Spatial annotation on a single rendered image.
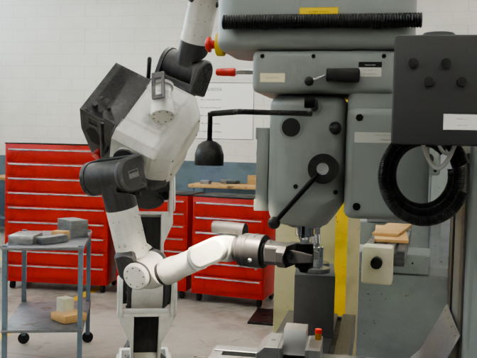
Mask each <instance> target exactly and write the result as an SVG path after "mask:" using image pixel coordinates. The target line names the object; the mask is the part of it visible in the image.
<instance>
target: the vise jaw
mask: <svg viewBox="0 0 477 358"><path fill-rule="evenodd" d="M283 340H284V334H283V333H274V332H272V333H270V334H269V335H267V336H266V337H264V338H263V340H262V342H261V344H260V346H259V348H258V350H257V352H256V358H283V357H284V354H283Z"/></svg>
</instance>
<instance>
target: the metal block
mask: <svg viewBox="0 0 477 358"><path fill-rule="evenodd" d="M307 341H308V324H299V323H288V322H287V323H286V326H285V328H284V340H283V354H287V355H297V356H304V355H305V348H306V345H307Z"/></svg>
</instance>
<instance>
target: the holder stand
mask: <svg viewBox="0 0 477 358"><path fill-rule="evenodd" d="M334 297H335V272H334V265H333V264H330V263H329V262H328V261H324V260H323V268H311V269H310V270H309V271H308V272H307V273H301V272H299V270H298V268H296V270H295V289H294V314H293V323H299V324H308V336H310V335H311V336H312V335H314V336H315V329H316V328H321V329H322V336H323V338H333V337H334Z"/></svg>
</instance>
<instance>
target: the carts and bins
mask: <svg viewBox="0 0 477 358"><path fill-rule="evenodd" d="M91 235H92V230H91V229H88V220H87V219H80V218H76V217H66V218H58V219H57V230H54V231H27V229H22V232H16V233H13V234H10V235H9V238H8V242H7V243H6V244H5V245H2V248H1V250H2V306H1V358H7V334H8V333H20V335H19V336H18V341H19V342H20V343H21V344H25V343H27V342H28V341H29V338H30V337H29V334H28V333H47V332H77V358H82V340H83V341H84V342H91V341H92V339H93V334H92V333H91V332H90V305H91V300H90V286H91ZM86 245H87V276H86V300H83V257H84V248H85V247H86ZM8 250H12V251H22V290H21V303H20V304H19V306H18V307H17V309H16V310H15V311H14V313H13V314H12V316H11V317H10V318H9V320H8ZM27 251H78V293H77V300H74V298H72V297H69V296H67V295H65V296H60V297H57V300H52V301H26V281H27ZM85 323H86V329H85V332H84V334H82V333H83V329H84V325H85Z"/></svg>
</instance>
